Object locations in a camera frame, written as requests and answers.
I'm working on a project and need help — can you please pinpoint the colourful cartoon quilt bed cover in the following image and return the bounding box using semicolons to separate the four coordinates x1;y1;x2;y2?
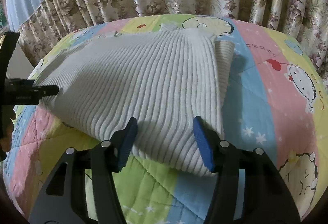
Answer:
2;15;327;223

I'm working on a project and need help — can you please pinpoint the teal wall picture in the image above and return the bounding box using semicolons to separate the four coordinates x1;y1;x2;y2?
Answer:
0;0;8;32

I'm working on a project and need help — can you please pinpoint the white ribbed knit sweater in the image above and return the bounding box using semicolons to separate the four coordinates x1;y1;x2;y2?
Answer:
35;26;235;176

